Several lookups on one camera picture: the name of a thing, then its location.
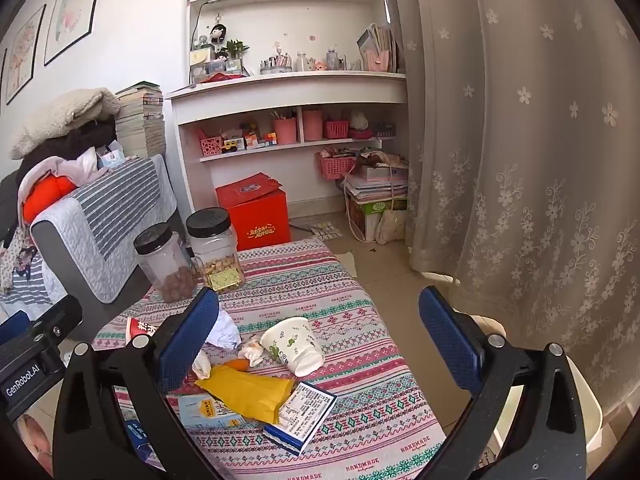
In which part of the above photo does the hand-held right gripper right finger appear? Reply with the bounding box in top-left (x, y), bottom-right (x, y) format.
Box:
top-left (419, 286), bottom-right (588, 480)

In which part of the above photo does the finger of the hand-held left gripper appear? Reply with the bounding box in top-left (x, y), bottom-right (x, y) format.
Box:
top-left (0, 310), bottom-right (31, 343)

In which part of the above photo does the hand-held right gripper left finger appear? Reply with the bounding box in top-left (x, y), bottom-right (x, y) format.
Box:
top-left (52, 286), bottom-right (221, 480)

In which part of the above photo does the red snack wrapper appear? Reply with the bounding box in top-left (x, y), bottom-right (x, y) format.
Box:
top-left (126, 316), bottom-right (158, 343)

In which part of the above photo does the light blue snack packet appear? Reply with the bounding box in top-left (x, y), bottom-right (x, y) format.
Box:
top-left (179, 394), bottom-right (246, 428)

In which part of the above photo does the yellow paper packet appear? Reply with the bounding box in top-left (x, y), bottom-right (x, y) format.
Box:
top-left (195, 365), bottom-right (296, 426)

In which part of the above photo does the white paper cup green print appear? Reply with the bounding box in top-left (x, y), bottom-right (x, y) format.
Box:
top-left (259, 316), bottom-right (326, 377)

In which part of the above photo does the dark blue wrapper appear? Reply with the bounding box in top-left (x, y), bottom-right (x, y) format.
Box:
top-left (125, 417), bottom-right (166, 471)

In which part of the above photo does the blue and white carton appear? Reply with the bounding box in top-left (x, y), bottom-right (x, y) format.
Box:
top-left (262, 381), bottom-right (338, 457)

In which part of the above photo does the clear jar with brown snacks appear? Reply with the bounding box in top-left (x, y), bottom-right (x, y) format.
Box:
top-left (133, 222), bottom-right (198, 304)

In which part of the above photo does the clear jar with yellow label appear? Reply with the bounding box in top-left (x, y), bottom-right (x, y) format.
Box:
top-left (186, 207), bottom-right (247, 293)

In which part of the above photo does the patterned pink tablecloth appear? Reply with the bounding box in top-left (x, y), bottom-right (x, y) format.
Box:
top-left (92, 237), bottom-right (448, 480)

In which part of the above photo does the white cloth bag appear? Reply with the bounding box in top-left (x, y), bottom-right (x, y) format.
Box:
top-left (376, 210), bottom-right (408, 246)

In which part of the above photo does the orange cloth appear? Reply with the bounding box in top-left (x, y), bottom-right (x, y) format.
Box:
top-left (22, 172), bottom-right (78, 223)

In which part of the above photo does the red cardboard box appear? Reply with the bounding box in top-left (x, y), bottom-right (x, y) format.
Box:
top-left (227, 189), bottom-right (292, 252)

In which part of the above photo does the green and white cardboard box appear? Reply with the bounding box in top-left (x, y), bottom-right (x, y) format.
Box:
top-left (347, 195), bottom-right (408, 243)

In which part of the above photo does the grey striped quilt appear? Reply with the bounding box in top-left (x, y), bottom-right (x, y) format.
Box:
top-left (30, 154), bottom-right (178, 304)

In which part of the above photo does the printed sheet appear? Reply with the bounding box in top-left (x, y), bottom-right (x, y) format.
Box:
top-left (300, 220), bottom-right (343, 240)

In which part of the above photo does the pink and white cloth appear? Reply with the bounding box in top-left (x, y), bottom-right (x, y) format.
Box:
top-left (17, 147), bottom-right (101, 221)

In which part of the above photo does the stack of papers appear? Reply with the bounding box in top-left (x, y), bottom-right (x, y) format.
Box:
top-left (345, 170), bottom-right (408, 196)

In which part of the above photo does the black cloth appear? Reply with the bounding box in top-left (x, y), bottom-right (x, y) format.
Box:
top-left (15, 120), bottom-right (117, 186)

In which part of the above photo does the blue and white small packet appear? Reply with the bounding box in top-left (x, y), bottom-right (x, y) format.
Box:
top-left (97, 146), bottom-right (126, 171)

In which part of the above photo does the beige floral curtain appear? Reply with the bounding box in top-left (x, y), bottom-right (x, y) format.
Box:
top-left (385, 0), bottom-right (640, 426)

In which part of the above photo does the large pink basket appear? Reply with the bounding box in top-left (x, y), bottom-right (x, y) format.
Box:
top-left (315, 152), bottom-right (357, 181)

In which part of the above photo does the beige fleece blanket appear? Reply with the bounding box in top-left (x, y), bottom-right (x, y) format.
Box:
top-left (10, 88), bottom-right (122, 160)

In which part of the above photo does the tall stack of books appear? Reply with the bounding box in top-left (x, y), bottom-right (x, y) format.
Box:
top-left (115, 81), bottom-right (167, 158)

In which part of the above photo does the pink cup with pens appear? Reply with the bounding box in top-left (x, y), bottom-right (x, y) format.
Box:
top-left (272, 116), bottom-right (298, 146)

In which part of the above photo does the white shelf unit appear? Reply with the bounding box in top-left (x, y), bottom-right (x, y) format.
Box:
top-left (165, 0), bottom-right (408, 221)

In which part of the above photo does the pale yellow box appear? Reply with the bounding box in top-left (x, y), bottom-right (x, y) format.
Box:
top-left (190, 47), bottom-right (216, 83)

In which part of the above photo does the clear pen holder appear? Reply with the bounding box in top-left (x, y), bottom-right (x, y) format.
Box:
top-left (260, 52), bottom-right (293, 75)

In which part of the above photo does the pink folder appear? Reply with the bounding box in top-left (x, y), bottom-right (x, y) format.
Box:
top-left (357, 22), bottom-right (401, 73)

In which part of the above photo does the medium framed wall picture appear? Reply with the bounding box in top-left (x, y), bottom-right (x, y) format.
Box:
top-left (5, 4), bottom-right (47, 106)

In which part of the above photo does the large framed wall picture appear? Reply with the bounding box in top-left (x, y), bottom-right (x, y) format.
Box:
top-left (44, 0), bottom-right (108, 67)

